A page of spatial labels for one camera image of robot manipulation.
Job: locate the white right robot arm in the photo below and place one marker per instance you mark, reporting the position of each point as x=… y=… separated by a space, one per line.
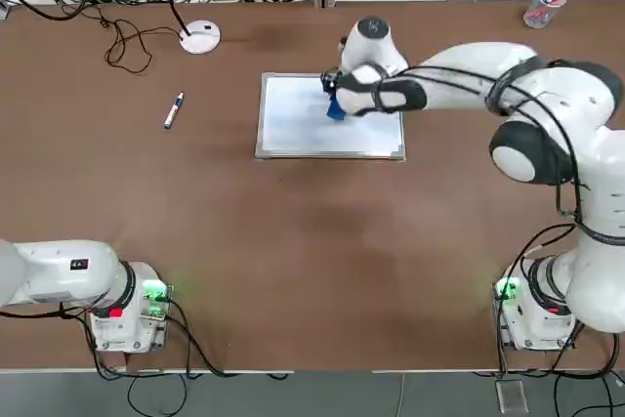
x=464 y=75

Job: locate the clear floor plate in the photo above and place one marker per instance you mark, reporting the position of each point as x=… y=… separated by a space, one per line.
x=512 y=396

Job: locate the blue whiteboard eraser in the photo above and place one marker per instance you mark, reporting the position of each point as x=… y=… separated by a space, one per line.
x=336 y=112

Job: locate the clear plastic pen cup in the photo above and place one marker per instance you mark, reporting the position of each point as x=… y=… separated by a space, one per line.
x=537 y=19

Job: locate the silver framed whiteboard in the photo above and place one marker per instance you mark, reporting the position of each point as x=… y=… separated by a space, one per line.
x=293 y=119

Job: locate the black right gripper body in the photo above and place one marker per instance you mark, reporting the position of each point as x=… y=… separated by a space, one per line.
x=329 y=82

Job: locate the white desk lamp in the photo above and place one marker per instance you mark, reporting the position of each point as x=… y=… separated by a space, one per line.
x=200 y=38

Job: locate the white blue whiteboard marker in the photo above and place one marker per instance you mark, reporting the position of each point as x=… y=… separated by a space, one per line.
x=174 y=111

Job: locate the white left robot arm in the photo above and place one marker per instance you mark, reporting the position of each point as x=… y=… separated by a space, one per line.
x=58 y=270

